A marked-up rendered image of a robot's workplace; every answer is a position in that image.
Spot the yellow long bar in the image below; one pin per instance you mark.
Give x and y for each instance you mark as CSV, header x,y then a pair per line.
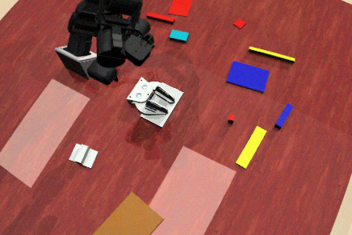
x,y
271,54

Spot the cyan rectangular block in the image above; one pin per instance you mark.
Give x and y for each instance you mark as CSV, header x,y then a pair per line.
x,y
179,36

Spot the red flat plate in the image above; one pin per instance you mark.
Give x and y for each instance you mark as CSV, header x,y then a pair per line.
x,y
180,7

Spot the small blue rectangular block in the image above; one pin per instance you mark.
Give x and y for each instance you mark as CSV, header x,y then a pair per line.
x,y
283,116

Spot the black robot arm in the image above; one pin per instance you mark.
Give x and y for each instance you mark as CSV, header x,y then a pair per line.
x,y
103,19

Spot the blue flat rectangular plate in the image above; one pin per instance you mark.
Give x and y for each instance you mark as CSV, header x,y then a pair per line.
x,y
248,76

